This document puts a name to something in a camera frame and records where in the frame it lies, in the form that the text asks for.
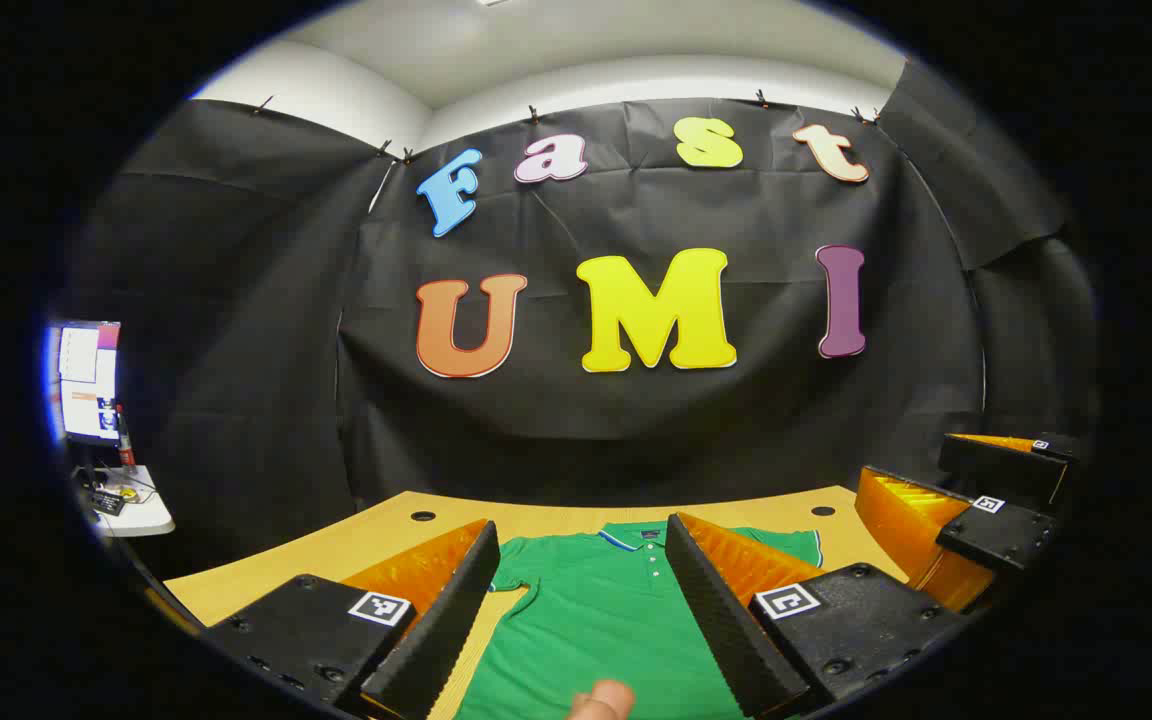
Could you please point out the red drink bottle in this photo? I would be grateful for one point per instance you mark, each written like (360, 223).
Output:
(125, 445)

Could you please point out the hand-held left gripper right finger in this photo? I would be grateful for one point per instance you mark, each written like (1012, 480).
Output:
(716, 610)

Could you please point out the black keyboard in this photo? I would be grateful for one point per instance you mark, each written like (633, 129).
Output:
(106, 502)

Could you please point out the green T-shirt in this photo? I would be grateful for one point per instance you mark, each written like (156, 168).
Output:
(596, 620)

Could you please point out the row of small cloth clips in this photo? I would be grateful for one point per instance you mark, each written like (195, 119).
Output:
(533, 114)

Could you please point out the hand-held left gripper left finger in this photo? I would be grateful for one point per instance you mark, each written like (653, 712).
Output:
(456, 600)

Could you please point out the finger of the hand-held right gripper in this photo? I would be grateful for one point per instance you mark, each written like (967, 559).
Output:
(996, 535)
(1006, 465)

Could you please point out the white side desk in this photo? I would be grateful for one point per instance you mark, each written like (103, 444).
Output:
(148, 516)

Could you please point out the computer monitor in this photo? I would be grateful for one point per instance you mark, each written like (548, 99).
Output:
(86, 390)

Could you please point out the black backdrop cloth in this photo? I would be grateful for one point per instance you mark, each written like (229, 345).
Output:
(636, 420)

